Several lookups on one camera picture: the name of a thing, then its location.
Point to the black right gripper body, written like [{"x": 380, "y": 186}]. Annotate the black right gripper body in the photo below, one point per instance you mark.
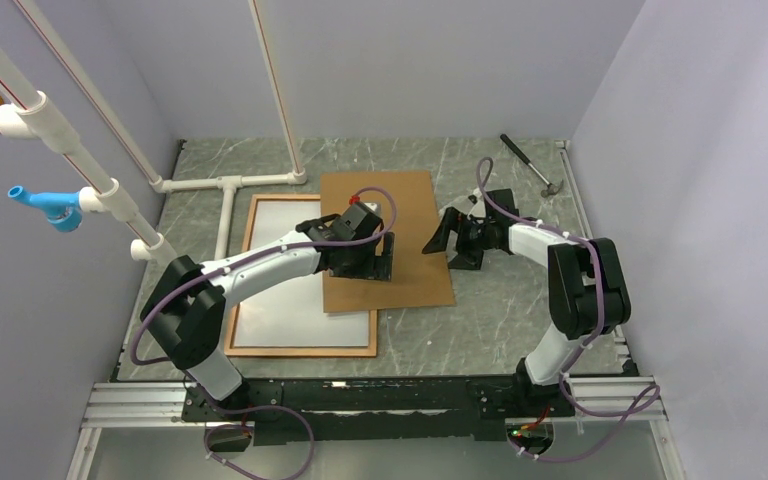
[{"x": 474, "y": 236}]

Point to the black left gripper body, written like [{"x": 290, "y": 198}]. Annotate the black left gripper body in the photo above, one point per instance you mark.
[{"x": 363, "y": 264}]

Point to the blue faucet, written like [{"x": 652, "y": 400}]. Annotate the blue faucet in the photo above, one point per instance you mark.
[{"x": 61, "y": 210}]

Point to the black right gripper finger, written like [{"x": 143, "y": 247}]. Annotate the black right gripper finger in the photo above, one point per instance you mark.
[
  {"x": 467, "y": 261},
  {"x": 449, "y": 223}
]

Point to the landscape photo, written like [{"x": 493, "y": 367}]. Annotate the landscape photo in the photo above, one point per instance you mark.
[{"x": 289, "y": 320}]

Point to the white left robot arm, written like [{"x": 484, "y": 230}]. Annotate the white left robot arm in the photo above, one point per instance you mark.
[{"x": 186, "y": 310}]

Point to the brown backing board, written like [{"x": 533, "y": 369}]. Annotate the brown backing board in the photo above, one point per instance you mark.
[{"x": 418, "y": 280}]

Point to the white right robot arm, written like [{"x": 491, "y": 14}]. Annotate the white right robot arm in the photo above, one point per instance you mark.
[{"x": 587, "y": 292}]

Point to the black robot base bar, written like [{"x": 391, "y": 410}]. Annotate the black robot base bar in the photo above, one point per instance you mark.
[{"x": 284, "y": 410}]

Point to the black handled hammer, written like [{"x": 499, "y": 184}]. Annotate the black handled hammer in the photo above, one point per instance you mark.
[{"x": 550, "y": 188}]

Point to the white pvc pipe stand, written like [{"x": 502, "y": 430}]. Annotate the white pvc pipe stand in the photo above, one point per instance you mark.
[{"x": 29, "y": 113}]

